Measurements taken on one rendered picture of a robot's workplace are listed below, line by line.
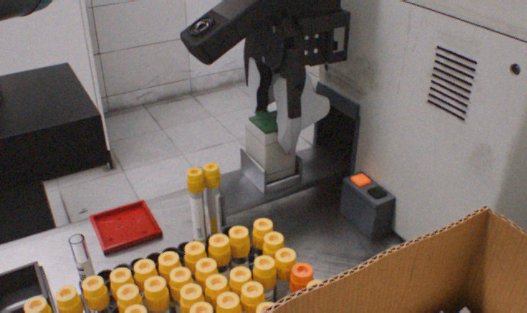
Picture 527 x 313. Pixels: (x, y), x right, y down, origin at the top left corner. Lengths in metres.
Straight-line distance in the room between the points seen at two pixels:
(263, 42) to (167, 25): 2.38
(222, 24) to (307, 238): 0.25
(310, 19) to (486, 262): 0.27
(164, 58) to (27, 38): 1.05
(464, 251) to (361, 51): 0.24
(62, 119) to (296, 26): 0.35
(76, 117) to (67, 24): 1.41
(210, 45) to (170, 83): 2.53
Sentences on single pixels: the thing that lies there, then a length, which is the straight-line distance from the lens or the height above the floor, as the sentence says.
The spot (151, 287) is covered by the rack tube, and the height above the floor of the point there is 0.99.
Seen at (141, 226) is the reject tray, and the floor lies 0.88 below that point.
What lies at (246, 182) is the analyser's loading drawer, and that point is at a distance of 0.56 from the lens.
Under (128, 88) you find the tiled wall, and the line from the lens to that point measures 2.90.
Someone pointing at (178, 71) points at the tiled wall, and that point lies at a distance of 2.96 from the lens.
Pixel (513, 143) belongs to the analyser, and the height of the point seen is 1.05.
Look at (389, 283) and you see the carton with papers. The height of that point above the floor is 0.99.
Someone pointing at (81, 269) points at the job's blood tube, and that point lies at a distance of 0.43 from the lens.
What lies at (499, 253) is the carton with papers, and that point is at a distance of 0.39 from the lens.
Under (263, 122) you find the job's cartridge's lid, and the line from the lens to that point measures 0.52.
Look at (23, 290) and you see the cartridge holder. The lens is 0.52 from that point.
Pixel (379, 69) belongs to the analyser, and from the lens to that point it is 0.51.
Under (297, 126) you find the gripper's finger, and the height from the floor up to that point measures 1.00.
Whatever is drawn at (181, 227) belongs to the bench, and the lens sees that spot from 0.57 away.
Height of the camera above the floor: 1.24
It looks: 31 degrees down
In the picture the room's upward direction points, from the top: straight up
